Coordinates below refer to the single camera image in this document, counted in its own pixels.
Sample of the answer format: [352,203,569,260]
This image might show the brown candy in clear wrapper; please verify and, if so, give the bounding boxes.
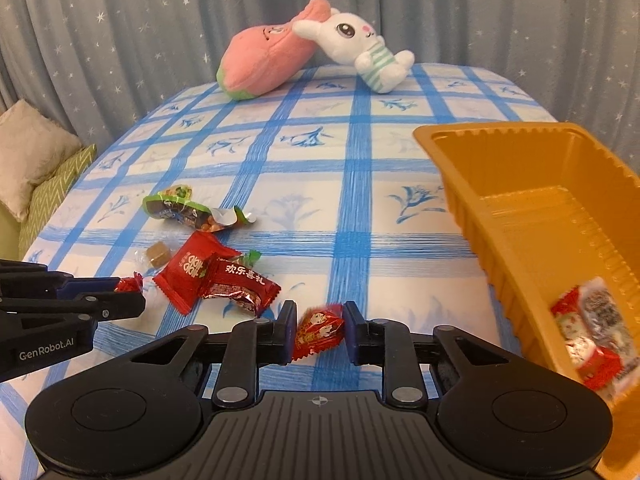
[134,241,173,267]

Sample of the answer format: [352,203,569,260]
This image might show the white bunny plush toy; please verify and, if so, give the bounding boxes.
[292,7,415,94]

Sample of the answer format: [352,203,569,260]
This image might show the beige pillow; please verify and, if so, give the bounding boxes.
[0,99,84,222]

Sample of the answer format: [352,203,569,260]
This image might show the green nut snack packet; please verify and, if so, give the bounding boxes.
[143,185,258,233]

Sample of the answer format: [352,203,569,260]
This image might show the green sofa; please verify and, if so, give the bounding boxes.
[0,200,23,264]

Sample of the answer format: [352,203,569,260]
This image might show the red and white candy packet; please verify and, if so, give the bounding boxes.
[551,284,586,343]

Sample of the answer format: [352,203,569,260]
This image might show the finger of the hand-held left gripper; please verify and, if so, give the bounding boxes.
[0,259,122,297]
[0,292,147,322]

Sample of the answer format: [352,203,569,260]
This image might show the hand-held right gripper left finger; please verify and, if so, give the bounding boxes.
[117,301,296,409]

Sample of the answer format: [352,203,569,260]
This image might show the grey-blue star curtain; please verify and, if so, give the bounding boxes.
[0,0,640,171]

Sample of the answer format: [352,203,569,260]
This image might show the red figure-print candy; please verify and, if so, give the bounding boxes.
[291,303,346,362]

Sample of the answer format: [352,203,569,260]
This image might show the small red candy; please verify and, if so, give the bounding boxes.
[114,271,146,295]

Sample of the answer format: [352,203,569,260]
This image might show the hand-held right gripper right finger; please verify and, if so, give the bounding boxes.
[344,301,521,409]

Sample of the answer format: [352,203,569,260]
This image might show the red foil candy packet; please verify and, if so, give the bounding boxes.
[201,255,282,317]

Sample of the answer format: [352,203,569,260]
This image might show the green zigzag pillow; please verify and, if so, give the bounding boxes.
[17,143,98,259]

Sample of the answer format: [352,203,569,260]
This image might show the orange plastic tray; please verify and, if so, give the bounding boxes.
[412,121,640,480]

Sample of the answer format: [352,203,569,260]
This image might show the large red snack packet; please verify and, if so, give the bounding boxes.
[152,231,241,316]

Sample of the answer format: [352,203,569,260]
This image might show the blue checked tablecloth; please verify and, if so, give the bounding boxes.
[0,62,566,480]

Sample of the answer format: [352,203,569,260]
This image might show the pink plush toy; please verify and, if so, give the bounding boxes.
[216,0,340,101]

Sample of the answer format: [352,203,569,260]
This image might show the candies inside tray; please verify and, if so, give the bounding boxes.
[580,276,637,358]

